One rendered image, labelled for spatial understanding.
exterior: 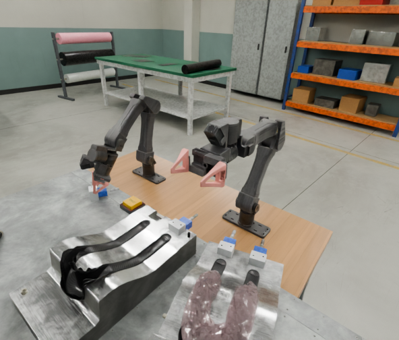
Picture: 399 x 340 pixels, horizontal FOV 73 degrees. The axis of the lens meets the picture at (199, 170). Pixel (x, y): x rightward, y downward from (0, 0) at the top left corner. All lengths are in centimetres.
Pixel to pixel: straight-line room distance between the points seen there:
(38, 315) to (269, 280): 64
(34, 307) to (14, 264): 27
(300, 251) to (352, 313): 104
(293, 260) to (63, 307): 74
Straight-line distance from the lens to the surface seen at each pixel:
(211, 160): 69
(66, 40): 639
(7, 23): 733
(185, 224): 95
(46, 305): 90
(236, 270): 91
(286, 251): 109
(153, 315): 88
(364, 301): 219
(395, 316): 222
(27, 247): 118
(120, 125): 123
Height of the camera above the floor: 154
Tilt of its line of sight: 29 degrees down
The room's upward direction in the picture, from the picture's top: 2 degrees clockwise
